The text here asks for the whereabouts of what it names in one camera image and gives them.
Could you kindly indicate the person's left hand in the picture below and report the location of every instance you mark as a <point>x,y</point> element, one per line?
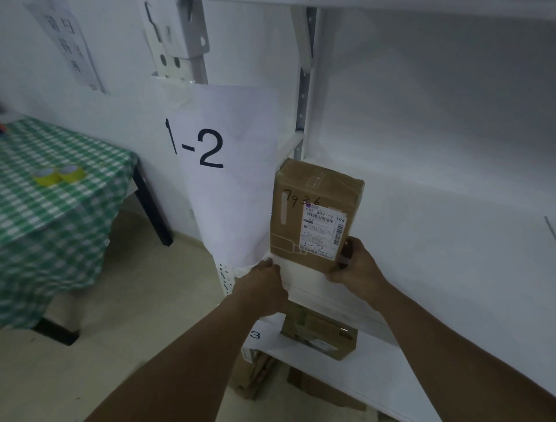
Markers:
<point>262,289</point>

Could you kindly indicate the person's right hand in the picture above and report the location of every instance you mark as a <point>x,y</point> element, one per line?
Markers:
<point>360,274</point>

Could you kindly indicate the brown box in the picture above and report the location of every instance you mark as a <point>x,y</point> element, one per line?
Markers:
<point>291,234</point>

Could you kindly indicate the green printed cardboard box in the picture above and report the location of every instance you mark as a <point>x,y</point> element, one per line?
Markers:
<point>312,330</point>

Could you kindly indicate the white metal shelf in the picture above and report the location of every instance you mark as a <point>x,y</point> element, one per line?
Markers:
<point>434,217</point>

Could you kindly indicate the person's right forearm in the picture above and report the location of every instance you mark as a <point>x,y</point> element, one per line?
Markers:
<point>460,365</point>

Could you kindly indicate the person's left forearm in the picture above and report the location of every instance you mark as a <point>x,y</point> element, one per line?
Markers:
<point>182,374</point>

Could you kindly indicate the white paper shelf label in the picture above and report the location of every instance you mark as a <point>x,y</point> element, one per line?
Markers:
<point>258,337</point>
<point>230,208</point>

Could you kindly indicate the flattened brown cardboard sheet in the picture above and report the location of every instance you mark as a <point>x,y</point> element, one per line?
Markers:
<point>326,391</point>

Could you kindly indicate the green checked tablecloth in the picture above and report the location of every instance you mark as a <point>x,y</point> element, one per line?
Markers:
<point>56,226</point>

